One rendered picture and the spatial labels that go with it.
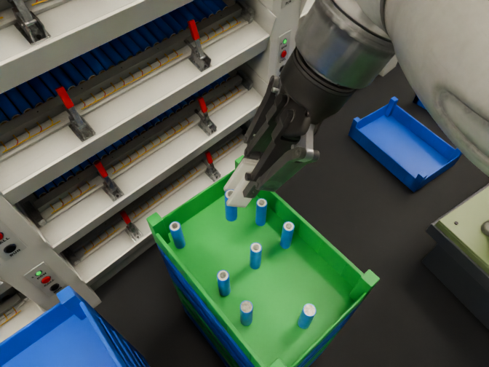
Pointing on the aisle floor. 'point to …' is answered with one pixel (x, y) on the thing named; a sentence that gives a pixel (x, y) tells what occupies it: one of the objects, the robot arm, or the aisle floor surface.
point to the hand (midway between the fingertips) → (244, 183)
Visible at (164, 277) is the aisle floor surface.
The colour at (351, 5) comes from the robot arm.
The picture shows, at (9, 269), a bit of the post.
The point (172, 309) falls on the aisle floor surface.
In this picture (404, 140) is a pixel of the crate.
